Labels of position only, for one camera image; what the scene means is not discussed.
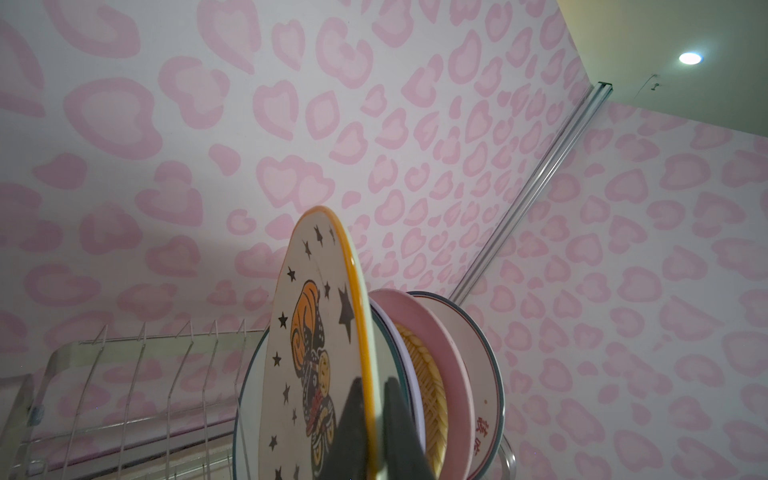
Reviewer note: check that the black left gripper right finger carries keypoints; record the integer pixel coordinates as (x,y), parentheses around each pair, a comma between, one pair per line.
(404,456)

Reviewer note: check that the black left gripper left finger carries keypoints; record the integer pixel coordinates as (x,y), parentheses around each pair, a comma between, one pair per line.
(347,459)

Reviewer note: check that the brown woven bamboo plate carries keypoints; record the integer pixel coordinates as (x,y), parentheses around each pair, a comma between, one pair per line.
(433,398)

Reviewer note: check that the purple bear plate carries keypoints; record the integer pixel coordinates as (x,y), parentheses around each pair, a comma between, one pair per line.
(409,381)

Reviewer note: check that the white plate orange sunburst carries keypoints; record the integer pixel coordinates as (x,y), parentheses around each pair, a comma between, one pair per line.
(484,378)

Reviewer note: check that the orange rimmed star plate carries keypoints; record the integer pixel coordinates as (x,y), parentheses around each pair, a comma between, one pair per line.
(321,338)

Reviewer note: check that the pink bear plate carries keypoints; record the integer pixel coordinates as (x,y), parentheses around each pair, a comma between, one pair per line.
(442,378)

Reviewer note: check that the white plate dark rim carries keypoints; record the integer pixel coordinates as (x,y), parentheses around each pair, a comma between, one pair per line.
(249,414)

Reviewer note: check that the stainless steel dish rack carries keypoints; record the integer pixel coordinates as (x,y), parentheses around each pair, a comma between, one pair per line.
(142,407)

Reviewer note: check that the round ceiling light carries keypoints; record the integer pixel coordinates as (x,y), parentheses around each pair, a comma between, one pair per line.
(690,58)

